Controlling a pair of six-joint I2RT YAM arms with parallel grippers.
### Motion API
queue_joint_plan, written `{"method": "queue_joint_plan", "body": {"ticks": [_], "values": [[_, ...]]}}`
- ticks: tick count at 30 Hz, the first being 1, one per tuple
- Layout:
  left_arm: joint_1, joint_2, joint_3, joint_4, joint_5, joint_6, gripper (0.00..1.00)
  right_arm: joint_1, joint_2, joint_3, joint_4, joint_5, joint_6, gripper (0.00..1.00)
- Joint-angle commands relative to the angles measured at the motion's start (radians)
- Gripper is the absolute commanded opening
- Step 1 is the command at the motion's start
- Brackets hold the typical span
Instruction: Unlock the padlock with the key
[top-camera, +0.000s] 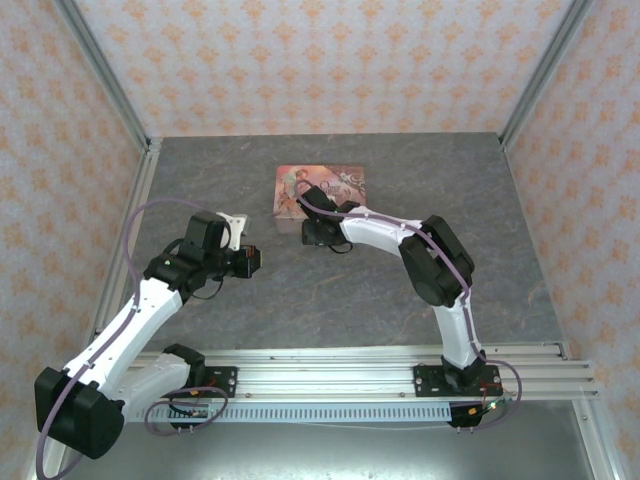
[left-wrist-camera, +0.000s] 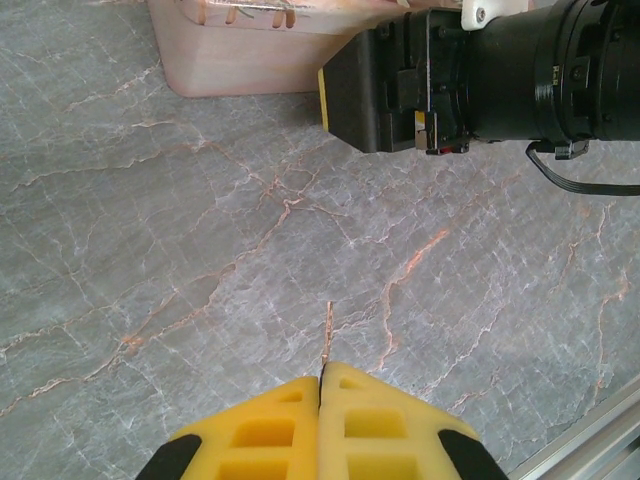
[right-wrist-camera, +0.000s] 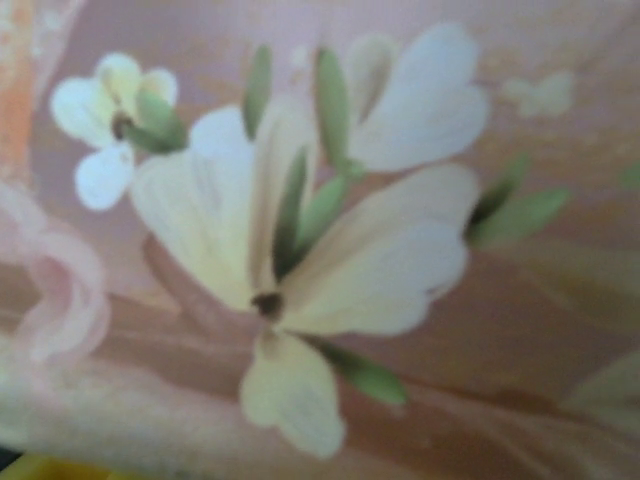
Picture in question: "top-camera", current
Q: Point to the aluminium mounting rail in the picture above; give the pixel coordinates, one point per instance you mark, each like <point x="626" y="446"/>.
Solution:
<point x="325" y="375"/>

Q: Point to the aluminium side rail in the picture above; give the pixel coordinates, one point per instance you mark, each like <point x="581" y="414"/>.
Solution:
<point x="145" y="180"/>

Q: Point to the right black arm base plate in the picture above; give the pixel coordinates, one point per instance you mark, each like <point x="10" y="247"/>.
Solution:
<point x="425" y="380"/>

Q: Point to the aluminium frame post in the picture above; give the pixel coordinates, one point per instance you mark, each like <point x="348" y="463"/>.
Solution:
<point x="107" y="80"/>
<point x="545" y="75"/>

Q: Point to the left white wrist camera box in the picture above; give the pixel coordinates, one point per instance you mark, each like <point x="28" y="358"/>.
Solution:
<point x="237" y="230"/>

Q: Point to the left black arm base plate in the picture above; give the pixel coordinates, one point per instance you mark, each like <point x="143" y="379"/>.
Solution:
<point x="225" y="380"/>

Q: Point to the pink decorated tin box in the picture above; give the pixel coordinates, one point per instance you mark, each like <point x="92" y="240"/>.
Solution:
<point x="300" y="190"/>

